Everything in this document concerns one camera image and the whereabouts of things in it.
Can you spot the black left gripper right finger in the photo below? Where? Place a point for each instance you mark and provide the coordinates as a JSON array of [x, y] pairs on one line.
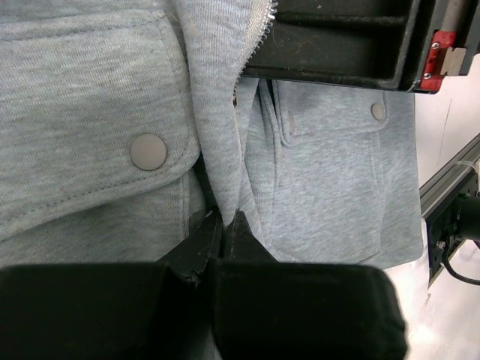
[[264, 309]]

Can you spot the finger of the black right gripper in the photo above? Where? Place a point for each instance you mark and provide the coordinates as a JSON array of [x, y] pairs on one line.
[[337, 5], [363, 47]]

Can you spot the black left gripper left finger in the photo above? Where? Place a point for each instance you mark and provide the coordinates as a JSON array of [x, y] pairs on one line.
[[135, 310]]

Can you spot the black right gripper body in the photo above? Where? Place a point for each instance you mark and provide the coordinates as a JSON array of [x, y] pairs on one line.
[[450, 42]]

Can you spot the grey zip-up fleece jacket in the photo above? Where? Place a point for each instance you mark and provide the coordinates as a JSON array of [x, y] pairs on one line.
[[123, 122]]

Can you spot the aluminium table frame rail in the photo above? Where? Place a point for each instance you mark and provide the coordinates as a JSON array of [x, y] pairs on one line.
[[450, 207]]

